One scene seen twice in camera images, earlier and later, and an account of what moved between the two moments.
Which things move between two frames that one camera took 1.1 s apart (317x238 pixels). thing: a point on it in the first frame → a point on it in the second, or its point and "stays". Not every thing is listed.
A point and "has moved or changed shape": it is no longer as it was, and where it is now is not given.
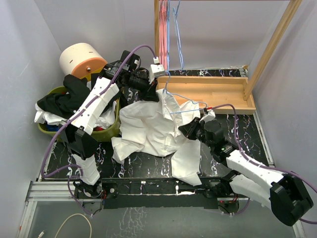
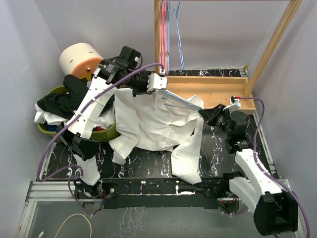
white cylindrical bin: x=81 y=59 stays
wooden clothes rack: x=225 y=95 stays
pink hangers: x=163 y=7 stays
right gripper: x=188 y=130 → x=210 y=115
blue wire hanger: x=179 y=96 → x=197 y=108
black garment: x=77 y=89 stays
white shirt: x=152 y=127 has moved or changed shape
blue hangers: x=177 y=33 stays
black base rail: x=157 y=192 stays
